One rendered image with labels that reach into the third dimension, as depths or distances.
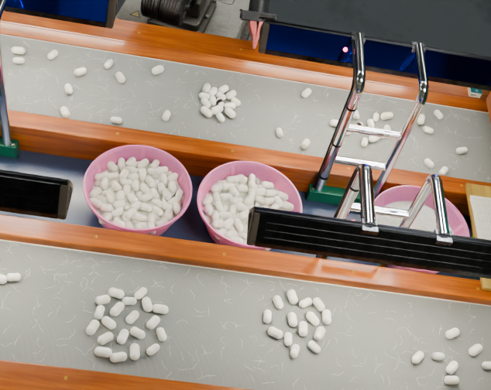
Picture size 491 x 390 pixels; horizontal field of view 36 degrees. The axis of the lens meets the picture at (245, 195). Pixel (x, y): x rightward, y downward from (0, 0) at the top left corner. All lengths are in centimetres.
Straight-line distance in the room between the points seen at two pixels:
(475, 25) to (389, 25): 46
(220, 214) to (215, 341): 35
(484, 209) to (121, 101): 101
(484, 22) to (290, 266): 252
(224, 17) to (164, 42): 62
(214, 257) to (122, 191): 29
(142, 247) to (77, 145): 37
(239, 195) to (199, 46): 52
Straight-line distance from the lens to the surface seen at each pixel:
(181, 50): 224
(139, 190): 193
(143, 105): 210
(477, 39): 396
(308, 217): 146
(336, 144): 189
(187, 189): 191
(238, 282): 179
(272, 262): 181
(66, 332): 170
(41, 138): 203
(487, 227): 206
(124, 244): 179
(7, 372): 164
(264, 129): 210
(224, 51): 226
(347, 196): 167
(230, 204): 193
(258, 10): 222
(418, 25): 390
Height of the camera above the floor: 226
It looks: 51 degrees down
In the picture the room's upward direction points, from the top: 15 degrees clockwise
